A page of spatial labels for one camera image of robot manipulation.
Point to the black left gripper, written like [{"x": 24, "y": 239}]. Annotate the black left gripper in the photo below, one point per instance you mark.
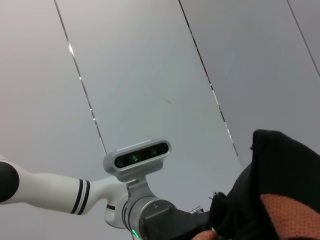
[{"x": 170, "y": 225}]

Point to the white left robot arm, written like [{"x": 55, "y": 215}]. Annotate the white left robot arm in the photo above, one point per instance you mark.
[{"x": 50, "y": 190}]

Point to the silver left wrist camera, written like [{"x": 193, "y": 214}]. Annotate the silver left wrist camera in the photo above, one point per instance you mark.
[{"x": 140, "y": 160}]

